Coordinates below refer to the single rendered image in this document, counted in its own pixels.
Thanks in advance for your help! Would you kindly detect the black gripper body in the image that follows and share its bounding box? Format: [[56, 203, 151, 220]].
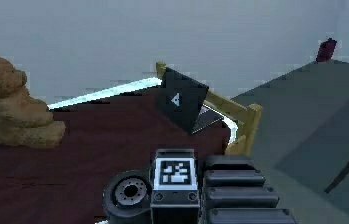
[[102, 169, 154, 224]]

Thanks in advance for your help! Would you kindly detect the bed with dark red cover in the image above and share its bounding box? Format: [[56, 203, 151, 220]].
[[0, 61, 264, 224]]

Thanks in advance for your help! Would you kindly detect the black laptop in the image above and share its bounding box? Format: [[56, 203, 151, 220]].
[[156, 67, 224, 136]]

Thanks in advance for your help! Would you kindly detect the brown teddy bear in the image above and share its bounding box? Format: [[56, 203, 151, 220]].
[[0, 54, 67, 148]]

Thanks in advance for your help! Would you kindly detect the dark grey table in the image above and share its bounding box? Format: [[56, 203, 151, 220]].
[[231, 59, 349, 224]]

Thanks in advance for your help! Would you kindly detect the thin black curved rod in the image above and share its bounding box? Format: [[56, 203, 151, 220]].
[[324, 112, 349, 195]]

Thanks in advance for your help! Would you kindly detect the dark red bottle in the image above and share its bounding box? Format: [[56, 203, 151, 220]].
[[315, 37, 338, 63]]

